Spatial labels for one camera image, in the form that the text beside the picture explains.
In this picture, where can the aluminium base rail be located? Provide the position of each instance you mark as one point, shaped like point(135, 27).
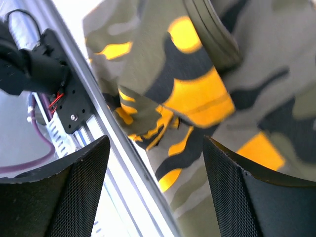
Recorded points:
point(131, 204)

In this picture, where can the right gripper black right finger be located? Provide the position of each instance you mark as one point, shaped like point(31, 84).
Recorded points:
point(251, 200)

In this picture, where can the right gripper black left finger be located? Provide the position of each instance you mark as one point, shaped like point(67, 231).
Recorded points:
point(59, 199)

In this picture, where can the camouflage yellow green trousers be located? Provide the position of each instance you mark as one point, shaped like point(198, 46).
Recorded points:
point(242, 72)

